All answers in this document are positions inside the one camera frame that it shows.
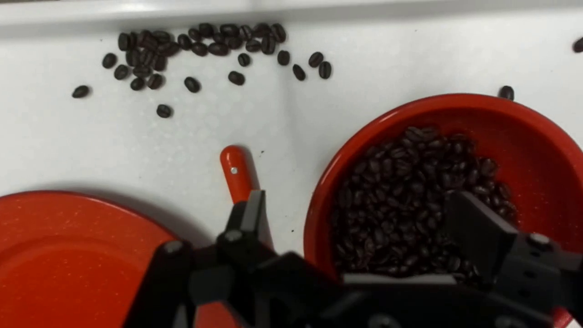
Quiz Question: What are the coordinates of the coffee bean heap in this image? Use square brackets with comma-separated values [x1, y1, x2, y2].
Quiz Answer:
[330, 123, 522, 284]

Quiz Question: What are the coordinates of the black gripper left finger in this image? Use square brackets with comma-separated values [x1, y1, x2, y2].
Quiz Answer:
[130, 187, 279, 328]

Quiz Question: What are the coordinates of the red plate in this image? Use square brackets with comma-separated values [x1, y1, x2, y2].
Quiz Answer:
[0, 189, 245, 328]

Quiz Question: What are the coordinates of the spilled coffee bean cluster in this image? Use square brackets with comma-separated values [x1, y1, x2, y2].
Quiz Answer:
[115, 21, 288, 76]

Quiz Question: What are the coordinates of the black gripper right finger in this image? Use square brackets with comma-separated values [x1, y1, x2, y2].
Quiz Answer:
[445, 189, 583, 311]

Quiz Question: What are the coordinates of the red bowl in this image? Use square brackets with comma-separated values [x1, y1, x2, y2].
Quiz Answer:
[303, 90, 583, 328]

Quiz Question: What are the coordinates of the white plastic tray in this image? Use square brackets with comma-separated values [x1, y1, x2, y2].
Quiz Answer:
[0, 0, 583, 328]

